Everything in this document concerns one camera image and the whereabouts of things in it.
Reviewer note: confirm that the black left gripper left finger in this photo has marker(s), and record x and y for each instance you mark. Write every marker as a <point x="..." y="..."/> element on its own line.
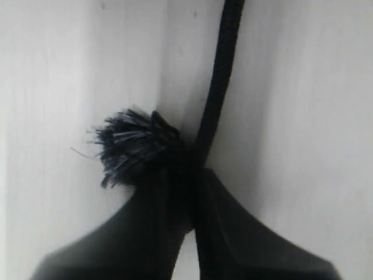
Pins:
<point x="141" y="241"/>

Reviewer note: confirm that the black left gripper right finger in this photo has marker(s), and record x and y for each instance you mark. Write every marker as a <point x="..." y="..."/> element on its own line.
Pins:
<point x="232" y="244"/>

